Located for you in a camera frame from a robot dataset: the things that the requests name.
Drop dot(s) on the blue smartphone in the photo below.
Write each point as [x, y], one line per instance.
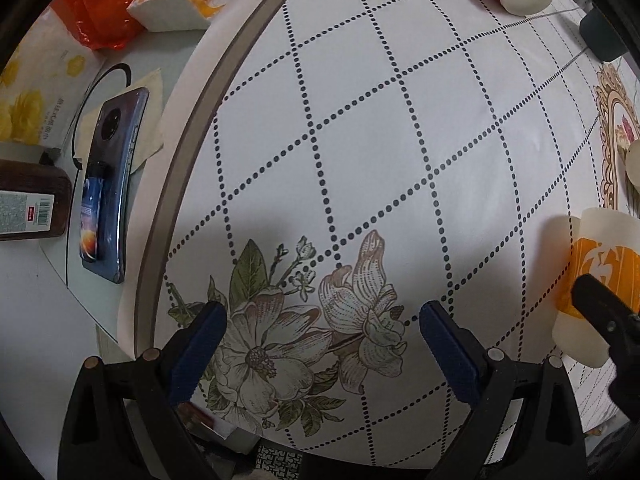
[122, 170]

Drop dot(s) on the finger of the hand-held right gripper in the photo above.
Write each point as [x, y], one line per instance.
[597, 302]

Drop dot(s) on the yellow flower plastic package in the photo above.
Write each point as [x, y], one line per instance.
[45, 70]

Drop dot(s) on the dark round cup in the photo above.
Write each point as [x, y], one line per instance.
[602, 35]

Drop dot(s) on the red plastic bag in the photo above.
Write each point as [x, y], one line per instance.
[100, 5]

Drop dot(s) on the white floral dotted table mat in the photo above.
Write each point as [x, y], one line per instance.
[400, 160]

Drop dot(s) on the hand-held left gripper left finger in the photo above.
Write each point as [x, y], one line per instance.
[197, 347]

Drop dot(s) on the brown bottle with white label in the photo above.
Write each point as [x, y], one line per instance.
[50, 180]

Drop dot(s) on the orange and white paper cup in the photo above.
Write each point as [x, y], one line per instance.
[595, 255]

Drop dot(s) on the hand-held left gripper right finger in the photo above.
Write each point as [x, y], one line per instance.
[452, 352]

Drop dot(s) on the gold ornate floral mat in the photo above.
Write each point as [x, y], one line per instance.
[607, 110]

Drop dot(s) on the beige round object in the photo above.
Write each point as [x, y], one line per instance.
[634, 165]

